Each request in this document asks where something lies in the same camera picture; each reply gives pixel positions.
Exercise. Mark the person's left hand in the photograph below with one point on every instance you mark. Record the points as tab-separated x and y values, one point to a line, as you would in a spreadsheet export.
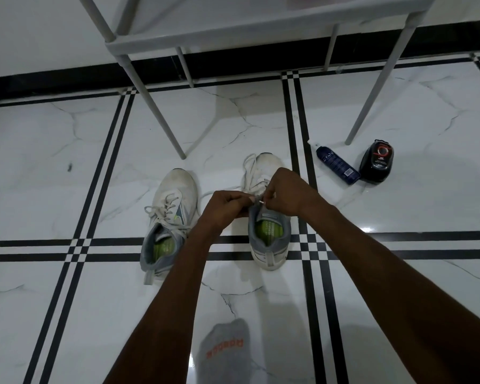
222	213

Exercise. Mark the person's right hand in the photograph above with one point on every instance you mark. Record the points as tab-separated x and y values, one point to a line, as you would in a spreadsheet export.
294	193

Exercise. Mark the white shoelace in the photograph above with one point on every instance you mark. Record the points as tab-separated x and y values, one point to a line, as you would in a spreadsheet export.
250	173
168	213

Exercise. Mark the white sneaker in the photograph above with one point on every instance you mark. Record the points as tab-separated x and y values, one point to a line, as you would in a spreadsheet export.
176	183
270	259

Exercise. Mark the person's right forearm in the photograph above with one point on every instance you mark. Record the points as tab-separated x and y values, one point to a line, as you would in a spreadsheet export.
412	307

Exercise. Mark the person's left forearm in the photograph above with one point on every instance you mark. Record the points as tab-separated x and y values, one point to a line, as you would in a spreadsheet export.
156	315

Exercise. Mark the black shoe polish container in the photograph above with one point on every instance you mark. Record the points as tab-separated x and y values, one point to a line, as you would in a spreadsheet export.
377	161

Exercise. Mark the grey metal shelf rack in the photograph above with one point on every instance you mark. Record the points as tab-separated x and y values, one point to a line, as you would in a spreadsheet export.
264	29

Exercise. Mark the dark blue spray bottle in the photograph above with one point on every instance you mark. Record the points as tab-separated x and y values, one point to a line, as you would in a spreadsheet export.
338	165

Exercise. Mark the white sock with orange print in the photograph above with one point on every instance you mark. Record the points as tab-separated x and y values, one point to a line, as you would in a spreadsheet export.
224	355

